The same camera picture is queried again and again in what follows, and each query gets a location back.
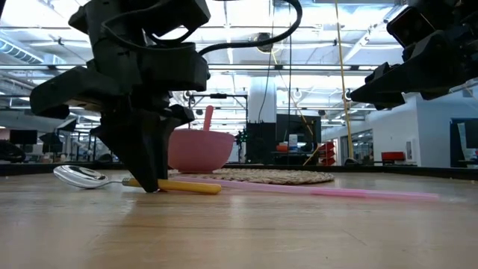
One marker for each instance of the pink bowl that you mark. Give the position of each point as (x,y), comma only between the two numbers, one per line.
(201,153)

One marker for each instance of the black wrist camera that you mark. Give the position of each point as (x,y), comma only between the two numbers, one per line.
(179,16)
(412,26)

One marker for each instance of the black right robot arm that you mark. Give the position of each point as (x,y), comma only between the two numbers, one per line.
(463,15)

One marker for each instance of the round woven straw placemat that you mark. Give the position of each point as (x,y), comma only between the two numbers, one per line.
(269,176)

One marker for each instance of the black upright panel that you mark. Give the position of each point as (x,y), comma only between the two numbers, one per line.
(306,127)

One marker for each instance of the red box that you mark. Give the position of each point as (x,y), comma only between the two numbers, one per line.
(393,156)

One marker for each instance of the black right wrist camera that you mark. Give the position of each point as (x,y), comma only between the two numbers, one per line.
(412,26)

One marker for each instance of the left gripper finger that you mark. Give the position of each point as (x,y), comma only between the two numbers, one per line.
(169,138)
(138,145)

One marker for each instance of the red storage bins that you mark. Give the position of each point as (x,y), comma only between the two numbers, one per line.
(328,153)

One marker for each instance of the black background gantry frame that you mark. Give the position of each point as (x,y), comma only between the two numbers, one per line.
(218,95)

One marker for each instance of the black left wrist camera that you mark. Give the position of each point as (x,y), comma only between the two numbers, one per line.
(179,16)

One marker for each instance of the black aluminium table frame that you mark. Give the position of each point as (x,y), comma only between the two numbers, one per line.
(411,171)

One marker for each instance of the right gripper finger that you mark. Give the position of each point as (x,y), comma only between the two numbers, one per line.
(381,96)
(388,73)

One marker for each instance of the black background monitor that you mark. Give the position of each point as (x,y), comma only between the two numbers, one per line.
(23,136)

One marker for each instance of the pink drinking straw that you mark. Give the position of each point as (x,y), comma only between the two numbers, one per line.
(336,192)

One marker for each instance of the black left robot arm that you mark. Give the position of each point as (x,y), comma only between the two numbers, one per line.
(93,22)

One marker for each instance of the black cabinet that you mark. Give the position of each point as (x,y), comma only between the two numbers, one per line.
(261,143)

